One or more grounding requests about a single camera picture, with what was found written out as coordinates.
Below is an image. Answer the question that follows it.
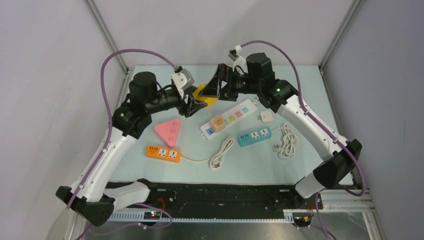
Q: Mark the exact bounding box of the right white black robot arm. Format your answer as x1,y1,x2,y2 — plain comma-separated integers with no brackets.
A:
199,52,362,209

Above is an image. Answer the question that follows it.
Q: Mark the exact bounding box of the small white plug adapter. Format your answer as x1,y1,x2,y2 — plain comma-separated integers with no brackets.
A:
258,110,274,123

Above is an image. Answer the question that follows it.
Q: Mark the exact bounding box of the teal strip white cord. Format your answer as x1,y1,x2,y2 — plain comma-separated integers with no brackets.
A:
270,122,300,159

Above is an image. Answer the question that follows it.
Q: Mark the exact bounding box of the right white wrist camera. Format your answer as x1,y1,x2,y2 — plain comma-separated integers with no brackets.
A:
228,45,247,70

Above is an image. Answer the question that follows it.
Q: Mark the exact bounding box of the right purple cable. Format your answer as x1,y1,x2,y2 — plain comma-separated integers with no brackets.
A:
240,40,367,198

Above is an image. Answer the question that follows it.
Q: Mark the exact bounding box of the right aluminium frame post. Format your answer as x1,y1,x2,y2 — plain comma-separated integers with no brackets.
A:
319,0,365,70

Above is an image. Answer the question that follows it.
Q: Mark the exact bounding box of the teal power strip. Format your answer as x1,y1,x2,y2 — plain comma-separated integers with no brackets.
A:
237,127,272,147

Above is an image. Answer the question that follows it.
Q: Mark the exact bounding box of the circuit board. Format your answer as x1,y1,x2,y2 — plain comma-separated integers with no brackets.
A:
143,210,162,220
293,215,312,228

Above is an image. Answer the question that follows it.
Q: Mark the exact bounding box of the aluminium frame post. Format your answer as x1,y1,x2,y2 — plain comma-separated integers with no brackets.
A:
319,0,365,70
83,0,119,53

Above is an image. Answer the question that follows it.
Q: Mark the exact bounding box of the orange strip white cord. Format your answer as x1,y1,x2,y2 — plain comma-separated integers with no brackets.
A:
180,135,235,171

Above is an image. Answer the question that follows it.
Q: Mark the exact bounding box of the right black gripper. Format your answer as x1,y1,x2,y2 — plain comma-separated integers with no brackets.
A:
199,63,262,102

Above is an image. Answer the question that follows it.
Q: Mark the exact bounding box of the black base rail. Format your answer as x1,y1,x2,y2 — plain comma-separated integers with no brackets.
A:
105,180,324,221

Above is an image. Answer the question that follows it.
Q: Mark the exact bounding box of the left aluminium frame post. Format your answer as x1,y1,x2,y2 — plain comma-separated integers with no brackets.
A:
83,0,119,53

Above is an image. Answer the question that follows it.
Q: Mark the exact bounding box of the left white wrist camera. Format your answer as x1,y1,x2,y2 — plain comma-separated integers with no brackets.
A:
171,66,195,99

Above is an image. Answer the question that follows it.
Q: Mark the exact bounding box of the yellow cube socket adapter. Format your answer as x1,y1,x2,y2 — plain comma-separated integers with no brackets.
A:
193,83,219,109

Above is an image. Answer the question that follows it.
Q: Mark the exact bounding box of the left circuit board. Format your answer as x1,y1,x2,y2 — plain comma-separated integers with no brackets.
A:
143,210,162,220

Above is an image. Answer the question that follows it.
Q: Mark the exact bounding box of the pink triangular power socket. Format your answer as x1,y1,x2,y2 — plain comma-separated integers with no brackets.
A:
153,118,182,148

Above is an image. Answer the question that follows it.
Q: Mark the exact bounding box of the light green table mat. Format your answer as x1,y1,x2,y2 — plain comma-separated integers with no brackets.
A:
110,65,337,185

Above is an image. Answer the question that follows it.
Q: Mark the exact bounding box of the right circuit board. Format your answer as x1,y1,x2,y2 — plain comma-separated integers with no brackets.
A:
293,215,312,228

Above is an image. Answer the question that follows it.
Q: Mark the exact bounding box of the white multicolour power strip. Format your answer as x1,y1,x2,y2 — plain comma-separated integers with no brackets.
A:
199,99,259,140

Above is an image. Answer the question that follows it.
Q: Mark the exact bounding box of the orange power strip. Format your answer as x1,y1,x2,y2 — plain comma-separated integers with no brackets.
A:
145,145,181,163

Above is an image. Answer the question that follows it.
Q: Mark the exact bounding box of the beige cube socket adapter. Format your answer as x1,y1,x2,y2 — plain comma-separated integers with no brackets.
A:
209,115,226,133

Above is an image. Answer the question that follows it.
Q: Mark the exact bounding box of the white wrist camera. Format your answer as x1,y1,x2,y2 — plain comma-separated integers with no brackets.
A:
171,66,195,99
228,45,247,70

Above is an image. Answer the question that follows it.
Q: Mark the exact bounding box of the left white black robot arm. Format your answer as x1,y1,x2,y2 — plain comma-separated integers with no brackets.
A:
56,68,207,227

